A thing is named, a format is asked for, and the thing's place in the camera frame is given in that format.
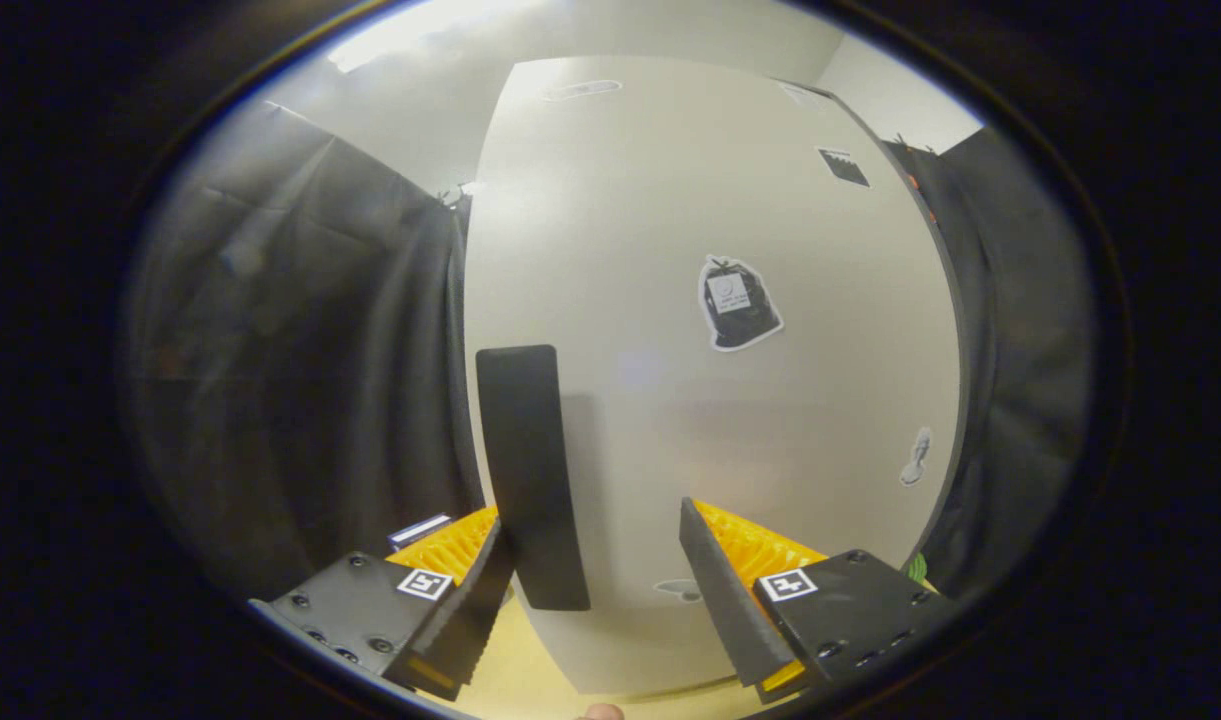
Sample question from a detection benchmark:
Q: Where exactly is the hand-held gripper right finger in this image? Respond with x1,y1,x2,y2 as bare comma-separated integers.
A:
679,497,956,701

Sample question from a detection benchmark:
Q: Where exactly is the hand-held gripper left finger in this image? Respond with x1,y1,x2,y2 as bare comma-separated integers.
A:
268,505,516,701

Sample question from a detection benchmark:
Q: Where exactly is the black door handle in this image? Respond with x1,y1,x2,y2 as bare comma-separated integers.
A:
475,345,592,612

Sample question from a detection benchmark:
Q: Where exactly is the white shoe cabinet door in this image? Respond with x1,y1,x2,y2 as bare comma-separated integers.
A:
463,55,963,698

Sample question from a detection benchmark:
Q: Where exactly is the grey cover book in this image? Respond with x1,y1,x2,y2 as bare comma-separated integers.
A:
388,513,453,551

